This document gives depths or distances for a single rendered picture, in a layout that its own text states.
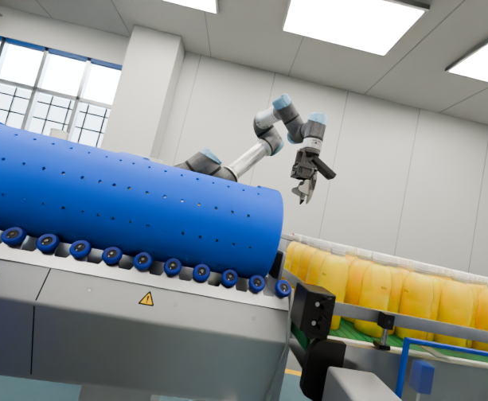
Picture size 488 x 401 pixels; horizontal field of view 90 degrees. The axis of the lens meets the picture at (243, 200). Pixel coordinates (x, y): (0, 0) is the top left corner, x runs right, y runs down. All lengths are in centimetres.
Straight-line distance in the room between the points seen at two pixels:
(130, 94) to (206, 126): 109
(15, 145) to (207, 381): 75
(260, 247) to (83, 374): 54
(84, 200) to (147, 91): 324
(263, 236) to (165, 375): 43
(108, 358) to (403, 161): 427
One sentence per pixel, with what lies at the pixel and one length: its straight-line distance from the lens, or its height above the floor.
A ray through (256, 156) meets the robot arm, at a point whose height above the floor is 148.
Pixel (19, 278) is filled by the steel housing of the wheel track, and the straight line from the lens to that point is 77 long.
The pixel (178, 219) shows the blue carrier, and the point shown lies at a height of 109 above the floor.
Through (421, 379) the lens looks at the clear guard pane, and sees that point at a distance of 76.
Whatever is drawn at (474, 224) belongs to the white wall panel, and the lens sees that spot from 509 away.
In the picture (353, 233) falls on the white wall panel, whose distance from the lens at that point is 398.
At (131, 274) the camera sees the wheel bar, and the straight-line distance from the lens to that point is 69.
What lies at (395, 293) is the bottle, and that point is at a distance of 84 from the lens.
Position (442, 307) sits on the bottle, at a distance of 96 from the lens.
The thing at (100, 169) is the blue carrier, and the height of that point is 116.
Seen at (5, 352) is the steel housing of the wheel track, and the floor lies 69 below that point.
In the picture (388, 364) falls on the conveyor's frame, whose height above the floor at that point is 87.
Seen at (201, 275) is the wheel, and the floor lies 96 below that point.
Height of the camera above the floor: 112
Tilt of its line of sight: 4 degrees up
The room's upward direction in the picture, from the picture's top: 13 degrees clockwise
